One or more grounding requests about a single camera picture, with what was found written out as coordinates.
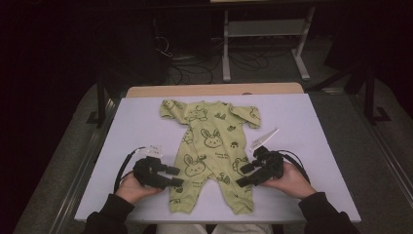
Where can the person's left hand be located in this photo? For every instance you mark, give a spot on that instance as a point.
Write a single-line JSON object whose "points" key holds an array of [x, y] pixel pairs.
{"points": [[133, 191]]}

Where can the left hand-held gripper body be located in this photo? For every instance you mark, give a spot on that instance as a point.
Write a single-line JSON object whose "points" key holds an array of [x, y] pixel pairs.
{"points": [[147, 172]]}

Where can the black metal stand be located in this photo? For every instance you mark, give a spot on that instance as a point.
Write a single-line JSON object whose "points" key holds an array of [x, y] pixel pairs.
{"points": [[101, 104], [370, 97]]}

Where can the wooden table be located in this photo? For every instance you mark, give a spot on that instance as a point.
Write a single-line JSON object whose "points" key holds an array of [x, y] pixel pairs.
{"points": [[214, 90]]}

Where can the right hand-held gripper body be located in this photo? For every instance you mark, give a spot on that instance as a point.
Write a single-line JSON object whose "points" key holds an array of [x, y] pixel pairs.
{"points": [[271, 164]]}

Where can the white metal desk frame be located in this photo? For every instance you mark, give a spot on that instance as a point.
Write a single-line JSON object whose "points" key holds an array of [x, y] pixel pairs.
{"points": [[266, 29]]}

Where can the person's right hand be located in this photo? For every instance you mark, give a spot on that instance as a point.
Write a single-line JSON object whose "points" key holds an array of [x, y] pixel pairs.
{"points": [[292, 183]]}

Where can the green printed baby romper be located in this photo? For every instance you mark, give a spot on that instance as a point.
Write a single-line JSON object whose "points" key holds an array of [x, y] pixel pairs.
{"points": [[211, 152]]}

